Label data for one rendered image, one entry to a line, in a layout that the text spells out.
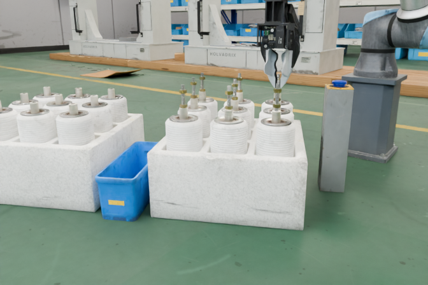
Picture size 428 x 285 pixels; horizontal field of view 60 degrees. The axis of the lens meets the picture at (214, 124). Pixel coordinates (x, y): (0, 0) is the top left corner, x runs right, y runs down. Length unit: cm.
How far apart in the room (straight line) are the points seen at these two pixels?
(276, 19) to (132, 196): 55
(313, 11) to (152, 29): 187
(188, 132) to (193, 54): 288
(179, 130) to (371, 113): 77
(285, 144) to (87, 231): 53
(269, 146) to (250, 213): 17
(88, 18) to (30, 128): 435
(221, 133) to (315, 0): 237
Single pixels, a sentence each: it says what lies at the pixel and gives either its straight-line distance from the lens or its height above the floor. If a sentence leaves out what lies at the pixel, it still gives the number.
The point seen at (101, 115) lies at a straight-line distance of 115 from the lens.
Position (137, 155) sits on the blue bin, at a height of 8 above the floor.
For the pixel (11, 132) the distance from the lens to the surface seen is 119.
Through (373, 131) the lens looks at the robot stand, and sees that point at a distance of 146.
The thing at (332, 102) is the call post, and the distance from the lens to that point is 109.
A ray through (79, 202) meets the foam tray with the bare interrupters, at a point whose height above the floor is 3.
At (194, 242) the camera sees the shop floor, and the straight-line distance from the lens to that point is 90.
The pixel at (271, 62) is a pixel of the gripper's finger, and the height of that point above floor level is 40.
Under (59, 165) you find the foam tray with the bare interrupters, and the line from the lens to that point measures 106.
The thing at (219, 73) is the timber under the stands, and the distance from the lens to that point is 350.
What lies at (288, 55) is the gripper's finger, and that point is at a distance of 90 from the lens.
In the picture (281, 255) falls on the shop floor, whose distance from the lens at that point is 87.
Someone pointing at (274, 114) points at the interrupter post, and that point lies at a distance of 92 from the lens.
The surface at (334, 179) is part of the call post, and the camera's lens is 117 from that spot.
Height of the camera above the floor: 49
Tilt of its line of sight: 15 degrees down
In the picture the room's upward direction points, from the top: straight up
